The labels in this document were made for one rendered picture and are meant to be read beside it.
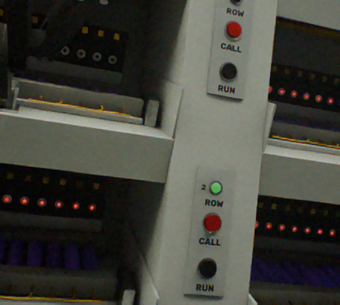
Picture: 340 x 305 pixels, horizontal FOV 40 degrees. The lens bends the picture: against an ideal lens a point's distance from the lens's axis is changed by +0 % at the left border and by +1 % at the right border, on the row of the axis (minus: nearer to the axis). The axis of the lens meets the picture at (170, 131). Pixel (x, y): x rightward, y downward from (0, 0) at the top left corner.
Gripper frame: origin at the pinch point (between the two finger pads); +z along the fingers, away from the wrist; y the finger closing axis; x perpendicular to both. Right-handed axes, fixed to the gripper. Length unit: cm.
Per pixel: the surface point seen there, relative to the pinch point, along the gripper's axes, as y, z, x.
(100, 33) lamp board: 9.3, 18.9, 15.4
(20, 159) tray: 2.3, 8.5, -5.1
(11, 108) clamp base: 0.9, 6.9, -0.9
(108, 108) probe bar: 10.1, 11.4, 2.3
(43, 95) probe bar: 3.4, 11.1, 2.6
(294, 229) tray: 40.2, 25.0, -6.0
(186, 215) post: 18.1, 8.1, -8.6
